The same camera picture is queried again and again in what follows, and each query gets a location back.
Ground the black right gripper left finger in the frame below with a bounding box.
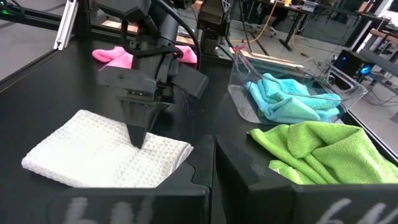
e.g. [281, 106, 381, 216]
[46, 134, 215, 224]

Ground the light blue microfiber towel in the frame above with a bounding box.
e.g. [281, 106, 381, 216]
[245, 81, 341, 124]

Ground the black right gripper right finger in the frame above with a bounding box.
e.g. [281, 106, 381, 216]
[215, 135, 398, 224]

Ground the teal microfiber towel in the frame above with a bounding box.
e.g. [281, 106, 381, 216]
[262, 73, 342, 110]

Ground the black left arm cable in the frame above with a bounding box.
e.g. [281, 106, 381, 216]
[155, 0, 203, 70]

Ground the silver aluminium bar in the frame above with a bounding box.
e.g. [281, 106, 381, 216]
[53, 0, 78, 50]

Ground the black device with blue light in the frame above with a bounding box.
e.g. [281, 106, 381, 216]
[332, 49, 376, 77]

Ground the pink microfiber towel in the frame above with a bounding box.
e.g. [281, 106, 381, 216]
[91, 45, 198, 71]

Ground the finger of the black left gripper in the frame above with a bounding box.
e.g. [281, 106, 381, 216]
[139, 100, 170, 149]
[116, 96, 142, 149]

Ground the black background desk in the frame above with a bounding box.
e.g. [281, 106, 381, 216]
[248, 0, 389, 52]

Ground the grey desk with legs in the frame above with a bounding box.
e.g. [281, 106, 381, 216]
[357, 46, 398, 78]

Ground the white waffle-weave towel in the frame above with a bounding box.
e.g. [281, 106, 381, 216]
[21, 108, 194, 189]

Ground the yellow floor cable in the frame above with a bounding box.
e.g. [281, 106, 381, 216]
[231, 0, 279, 44]

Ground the green microfiber towel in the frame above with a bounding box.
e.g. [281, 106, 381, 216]
[248, 121, 398, 185]

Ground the clear plastic bin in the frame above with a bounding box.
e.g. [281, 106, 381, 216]
[227, 45, 369, 125]

